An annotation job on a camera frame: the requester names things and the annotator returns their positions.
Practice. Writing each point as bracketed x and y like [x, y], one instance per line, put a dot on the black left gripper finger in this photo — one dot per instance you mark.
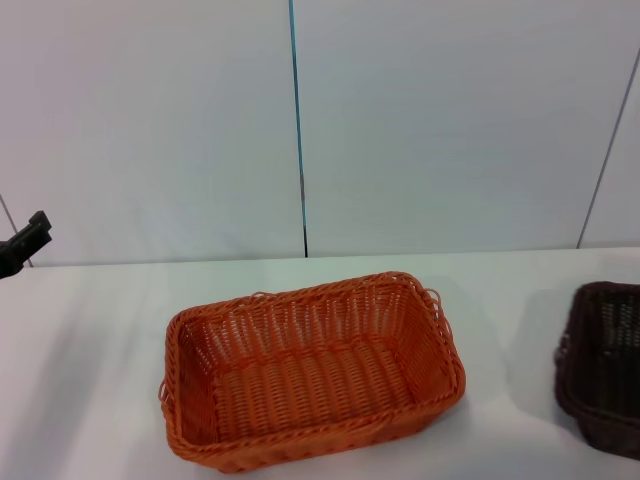
[15, 257]
[32, 229]

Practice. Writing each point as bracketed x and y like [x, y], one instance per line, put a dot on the orange woven plastic basket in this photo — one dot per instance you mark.
[315, 380]

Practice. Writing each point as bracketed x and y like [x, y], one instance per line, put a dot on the dark brown woven basket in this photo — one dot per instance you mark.
[610, 370]

